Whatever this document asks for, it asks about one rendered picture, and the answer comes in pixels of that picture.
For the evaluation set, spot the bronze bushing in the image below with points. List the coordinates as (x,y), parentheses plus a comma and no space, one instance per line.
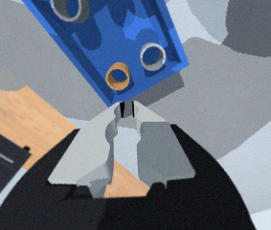
(117,85)

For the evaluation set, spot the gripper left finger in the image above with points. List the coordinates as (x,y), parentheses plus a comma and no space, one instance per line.
(83,157)

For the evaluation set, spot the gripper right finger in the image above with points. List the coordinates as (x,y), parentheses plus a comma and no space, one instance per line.
(169,155)

